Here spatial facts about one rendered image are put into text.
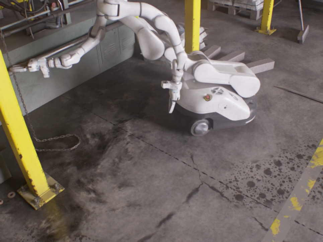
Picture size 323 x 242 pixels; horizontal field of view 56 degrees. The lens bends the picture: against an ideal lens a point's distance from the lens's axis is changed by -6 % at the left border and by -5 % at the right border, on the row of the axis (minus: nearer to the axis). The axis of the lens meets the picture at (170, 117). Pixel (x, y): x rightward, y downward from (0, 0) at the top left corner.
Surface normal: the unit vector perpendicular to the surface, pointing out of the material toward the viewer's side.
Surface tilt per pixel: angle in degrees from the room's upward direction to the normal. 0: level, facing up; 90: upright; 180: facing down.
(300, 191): 0
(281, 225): 0
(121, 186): 0
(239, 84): 90
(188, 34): 90
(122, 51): 90
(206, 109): 90
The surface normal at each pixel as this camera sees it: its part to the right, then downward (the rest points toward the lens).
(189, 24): -0.62, 0.48
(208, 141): -0.01, -0.79
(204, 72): 0.23, 0.58
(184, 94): -0.58, -0.23
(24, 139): 0.78, 0.37
